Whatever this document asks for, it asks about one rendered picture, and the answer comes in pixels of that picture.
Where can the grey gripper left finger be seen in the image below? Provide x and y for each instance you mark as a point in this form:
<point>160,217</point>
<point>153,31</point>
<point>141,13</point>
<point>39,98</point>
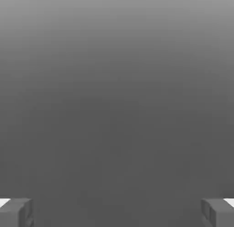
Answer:
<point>16,213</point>

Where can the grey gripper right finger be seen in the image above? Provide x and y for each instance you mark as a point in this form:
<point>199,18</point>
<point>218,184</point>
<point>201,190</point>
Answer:
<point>218,213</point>

